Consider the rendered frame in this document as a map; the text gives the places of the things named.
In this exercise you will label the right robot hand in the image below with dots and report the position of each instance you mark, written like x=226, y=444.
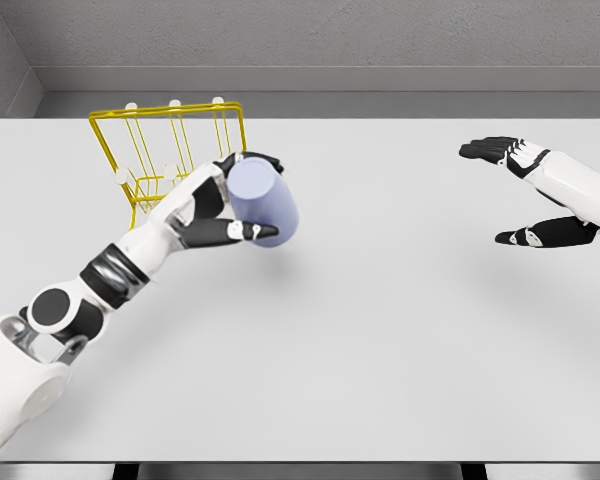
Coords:
x=550, y=172

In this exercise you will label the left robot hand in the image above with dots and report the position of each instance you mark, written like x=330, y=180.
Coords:
x=196, y=207

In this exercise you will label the pale blue cup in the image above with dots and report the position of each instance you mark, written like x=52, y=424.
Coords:
x=267, y=202

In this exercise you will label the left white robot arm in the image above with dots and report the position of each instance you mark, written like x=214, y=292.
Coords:
x=55, y=320

